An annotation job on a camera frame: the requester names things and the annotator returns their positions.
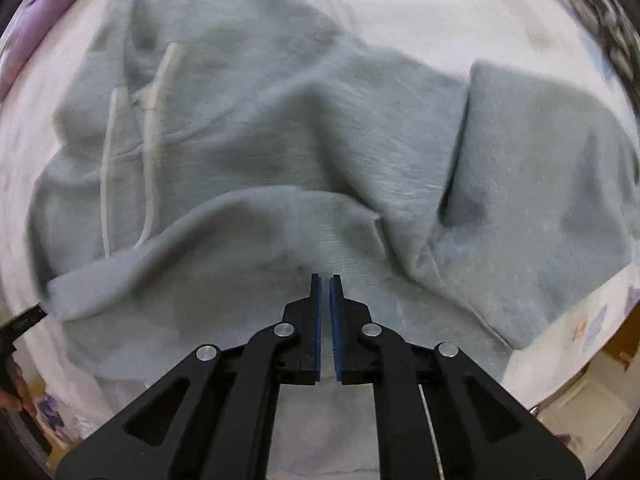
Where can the grey hoodie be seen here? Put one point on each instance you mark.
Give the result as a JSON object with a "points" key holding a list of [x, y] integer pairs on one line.
{"points": [[310, 150]]}

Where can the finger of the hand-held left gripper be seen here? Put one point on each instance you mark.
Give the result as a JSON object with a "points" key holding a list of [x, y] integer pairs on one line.
{"points": [[27, 319]]}

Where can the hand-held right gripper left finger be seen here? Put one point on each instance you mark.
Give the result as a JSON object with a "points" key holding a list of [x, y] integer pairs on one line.
{"points": [[317, 330]]}

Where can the bed with pale printed sheet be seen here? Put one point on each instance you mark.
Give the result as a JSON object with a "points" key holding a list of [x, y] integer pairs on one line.
{"points": [[425, 10]]}

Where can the person's left hand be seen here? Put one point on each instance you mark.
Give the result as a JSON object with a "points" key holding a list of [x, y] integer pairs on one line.
{"points": [[12, 397]]}

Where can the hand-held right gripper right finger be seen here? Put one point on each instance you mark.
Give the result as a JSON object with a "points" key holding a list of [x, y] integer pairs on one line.
{"points": [[335, 330]]}

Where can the purple quilt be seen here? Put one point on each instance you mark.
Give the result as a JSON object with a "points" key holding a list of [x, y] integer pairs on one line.
{"points": [[45, 5]]}

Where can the black white checkered cloth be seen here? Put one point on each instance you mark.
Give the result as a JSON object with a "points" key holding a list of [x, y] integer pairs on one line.
{"points": [[612, 40]]}

